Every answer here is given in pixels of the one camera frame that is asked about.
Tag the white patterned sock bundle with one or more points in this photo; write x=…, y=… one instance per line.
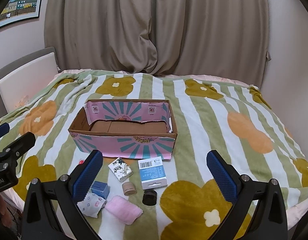
x=91, y=205

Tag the pink folded towel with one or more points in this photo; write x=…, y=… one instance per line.
x=125, y=211

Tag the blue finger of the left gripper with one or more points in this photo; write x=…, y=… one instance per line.
x=4, y=129
x=20, y=146

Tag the white floral tissue pack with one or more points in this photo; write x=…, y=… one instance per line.
x=120, y=169

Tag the small blue box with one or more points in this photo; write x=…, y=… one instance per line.
x=101, y=189

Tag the striped floral blanket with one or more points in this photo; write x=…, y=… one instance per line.
x=194, y=129

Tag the framed houses picture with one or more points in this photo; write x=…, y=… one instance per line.
x=19, y=10

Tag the black round jar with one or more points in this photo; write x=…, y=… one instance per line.
x=149, y=197

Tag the beige curtain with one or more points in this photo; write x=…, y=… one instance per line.
x=225, y=38

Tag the beige round jar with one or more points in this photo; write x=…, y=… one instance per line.
x=129, y=188

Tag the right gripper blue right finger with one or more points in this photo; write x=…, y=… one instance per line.
x=224, y=176

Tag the pink teal cardboard box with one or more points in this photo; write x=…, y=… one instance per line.
x=126, y=128

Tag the white blue barcode box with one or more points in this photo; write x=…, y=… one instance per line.
x=152, y=173

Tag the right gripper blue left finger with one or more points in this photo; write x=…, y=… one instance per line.
x=84, y=175

